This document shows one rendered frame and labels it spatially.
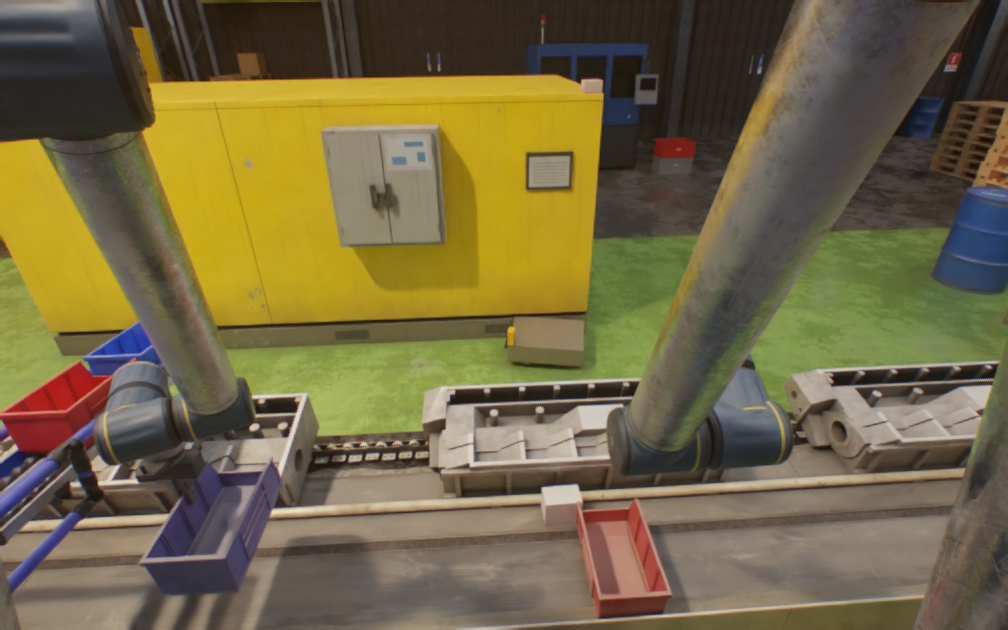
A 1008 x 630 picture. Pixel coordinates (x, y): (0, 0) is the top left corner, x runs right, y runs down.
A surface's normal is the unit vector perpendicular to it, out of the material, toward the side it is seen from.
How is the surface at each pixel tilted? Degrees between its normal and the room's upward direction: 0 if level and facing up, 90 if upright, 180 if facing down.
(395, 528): 0
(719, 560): 0
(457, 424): 10
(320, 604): 0
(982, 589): 88
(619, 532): 29
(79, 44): 78
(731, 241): 100
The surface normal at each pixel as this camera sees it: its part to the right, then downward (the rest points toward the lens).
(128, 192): 0.75, 0.58
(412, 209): 0.06, 0.48
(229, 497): 0.02, -0.54
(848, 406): 0.00, -0.78
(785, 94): -0.94, 0.25
